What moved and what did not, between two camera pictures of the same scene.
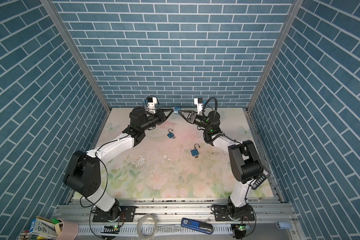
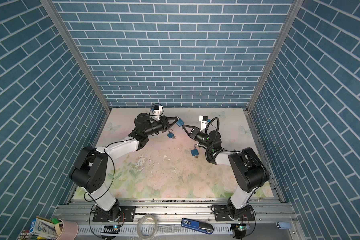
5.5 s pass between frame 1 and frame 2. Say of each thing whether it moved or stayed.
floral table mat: stayed
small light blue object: stayed
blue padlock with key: moved
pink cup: stayed
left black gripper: moved
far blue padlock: stayed
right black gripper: moved
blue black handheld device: stayed
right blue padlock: stayed
